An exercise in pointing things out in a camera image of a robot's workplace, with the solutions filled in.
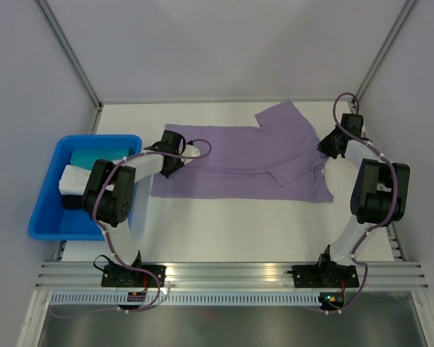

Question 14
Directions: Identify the purple t-shirt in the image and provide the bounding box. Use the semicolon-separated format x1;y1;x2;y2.
151;101;333;203

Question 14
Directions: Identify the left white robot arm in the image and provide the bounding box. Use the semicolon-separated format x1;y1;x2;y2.
82;130;200;286

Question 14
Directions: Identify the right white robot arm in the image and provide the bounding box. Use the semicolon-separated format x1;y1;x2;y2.
315;113;410;286

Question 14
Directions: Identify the teal rolled t-shirt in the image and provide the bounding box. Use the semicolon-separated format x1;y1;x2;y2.
70;148;134;170

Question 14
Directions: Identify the white rolled t-shirt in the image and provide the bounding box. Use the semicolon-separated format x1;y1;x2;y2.
59;165;91;196

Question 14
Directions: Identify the black rolled t-shirt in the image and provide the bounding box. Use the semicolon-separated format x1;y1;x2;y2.
61;194;82;210

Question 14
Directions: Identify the blue plastic bin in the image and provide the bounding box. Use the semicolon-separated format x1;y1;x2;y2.
28;134;142;241

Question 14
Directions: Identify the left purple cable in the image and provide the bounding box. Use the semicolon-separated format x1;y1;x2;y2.
93;138;213;270

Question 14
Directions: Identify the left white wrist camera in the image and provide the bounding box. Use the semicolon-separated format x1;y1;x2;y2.
181;142;200;160

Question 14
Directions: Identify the right aluminium frame post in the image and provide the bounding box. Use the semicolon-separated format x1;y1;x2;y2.
355;0;419;100

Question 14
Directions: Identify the aluminium frame post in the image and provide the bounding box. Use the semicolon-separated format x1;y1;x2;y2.
355;0;419;100
34;0;103;109

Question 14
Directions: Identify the left aluminium frame post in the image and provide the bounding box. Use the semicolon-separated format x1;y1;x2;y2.
34;0;103;109

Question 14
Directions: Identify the aluminium rail base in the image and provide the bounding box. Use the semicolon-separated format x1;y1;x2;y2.
34;262;429;291

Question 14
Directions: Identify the slotted white cable duct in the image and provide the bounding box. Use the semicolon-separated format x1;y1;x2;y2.
49;291;344;307

